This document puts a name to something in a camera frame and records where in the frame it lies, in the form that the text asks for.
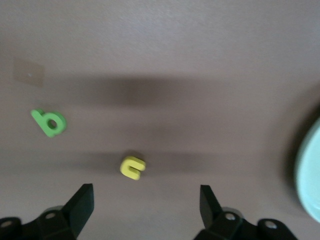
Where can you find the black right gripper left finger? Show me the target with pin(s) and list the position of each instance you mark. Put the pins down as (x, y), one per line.
(80, 210)

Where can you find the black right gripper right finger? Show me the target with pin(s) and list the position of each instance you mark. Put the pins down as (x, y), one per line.
(212, 217)

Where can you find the yellow foam letter u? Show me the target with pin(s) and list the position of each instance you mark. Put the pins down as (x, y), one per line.
(126, 168)

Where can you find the green foam letter b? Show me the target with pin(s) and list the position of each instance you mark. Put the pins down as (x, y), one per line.
(45, 122)

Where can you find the green plate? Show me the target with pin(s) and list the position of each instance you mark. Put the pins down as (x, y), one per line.
(311, 175)

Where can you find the brown tape patch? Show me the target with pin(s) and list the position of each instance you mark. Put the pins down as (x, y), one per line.
(28, 72)

